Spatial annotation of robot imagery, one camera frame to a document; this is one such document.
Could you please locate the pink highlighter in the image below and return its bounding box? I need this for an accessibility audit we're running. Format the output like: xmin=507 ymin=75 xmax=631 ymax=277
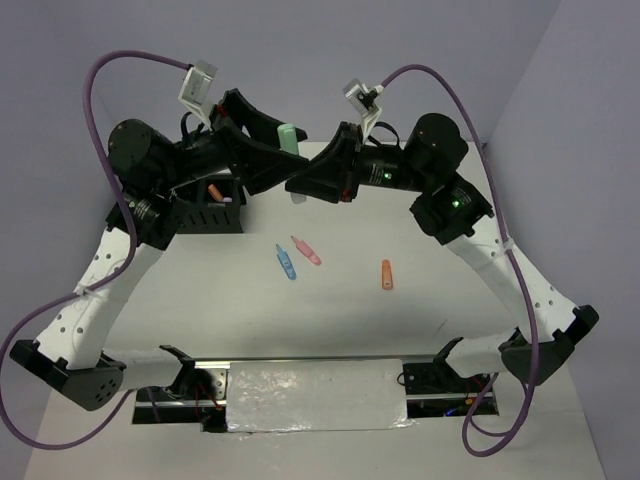
xmin=291 ymin=236 xmax=321 ymax=266

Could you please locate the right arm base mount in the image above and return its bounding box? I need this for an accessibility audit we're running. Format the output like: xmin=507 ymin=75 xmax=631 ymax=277
xmin=396 ymin=357 xmax=491 ymax=419

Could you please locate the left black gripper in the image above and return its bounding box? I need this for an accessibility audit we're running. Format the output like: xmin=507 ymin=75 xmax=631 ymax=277
xmin=156 ymin=90 xmax=310 ymax=196

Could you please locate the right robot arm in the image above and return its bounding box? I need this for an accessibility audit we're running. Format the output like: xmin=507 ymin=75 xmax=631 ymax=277
xmin=285 ymin=113 xmax=599 ymax=391

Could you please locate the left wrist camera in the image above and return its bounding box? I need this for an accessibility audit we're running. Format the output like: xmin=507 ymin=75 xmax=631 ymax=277
xmin=178 ymin=60 xmax=217 ymax=128

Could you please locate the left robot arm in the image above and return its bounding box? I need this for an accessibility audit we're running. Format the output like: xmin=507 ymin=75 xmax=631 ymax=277
xmin=10 ymin=89 xmax=308 ymax=411

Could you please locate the purple cable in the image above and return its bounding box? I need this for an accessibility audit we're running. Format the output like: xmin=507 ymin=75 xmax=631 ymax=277
xmin=0 ymin=49 xmax=194 ymax=447
xmin=379 ymin=63 xmax=541 ymax=459

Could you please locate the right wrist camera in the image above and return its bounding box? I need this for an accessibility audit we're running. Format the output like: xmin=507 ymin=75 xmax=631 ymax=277
xmin=343 ymin=78 xmax=384 ymax=140

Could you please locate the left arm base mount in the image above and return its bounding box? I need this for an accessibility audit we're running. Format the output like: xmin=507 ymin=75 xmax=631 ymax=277
xmin=132 ymin=362 xmax=230 ymax=434

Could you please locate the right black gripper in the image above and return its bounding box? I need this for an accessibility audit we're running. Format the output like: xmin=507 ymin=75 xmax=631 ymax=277
xmin=284 ymin=120 xmax=431 ymax=203

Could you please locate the black slotted organizer box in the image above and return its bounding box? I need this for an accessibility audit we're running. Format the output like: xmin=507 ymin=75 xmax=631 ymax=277
xmin=175 ymin=173 xmax=247 ymax=234

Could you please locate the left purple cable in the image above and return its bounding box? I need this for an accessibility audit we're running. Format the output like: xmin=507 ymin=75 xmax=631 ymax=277
xmin=0 ymin=49 xmax=194 ymax=447

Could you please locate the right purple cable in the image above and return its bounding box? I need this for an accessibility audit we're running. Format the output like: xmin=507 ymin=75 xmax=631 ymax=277
xmin=379 ymin=63 xmax=541 ymax=459

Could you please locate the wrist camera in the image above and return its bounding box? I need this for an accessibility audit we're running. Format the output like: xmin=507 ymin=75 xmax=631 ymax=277
xmin=343 ymin=78 xmax=384 ymax=140
xmin=178 ymin=60 xmax=217 ymax=128

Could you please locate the green highlighter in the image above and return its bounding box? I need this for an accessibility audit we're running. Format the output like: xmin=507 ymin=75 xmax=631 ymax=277
xmin=291 ymin=194 xmax=307 ymax=205

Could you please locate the blue highlighter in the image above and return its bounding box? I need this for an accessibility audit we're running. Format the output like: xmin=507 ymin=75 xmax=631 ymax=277
xmin=276 ymin=244 xmax=297 ymax=281

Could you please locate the green marker cap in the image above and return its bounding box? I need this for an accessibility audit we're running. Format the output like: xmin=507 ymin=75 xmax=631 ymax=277
xmin=277 ymin=123 xmax=299 ymax=155

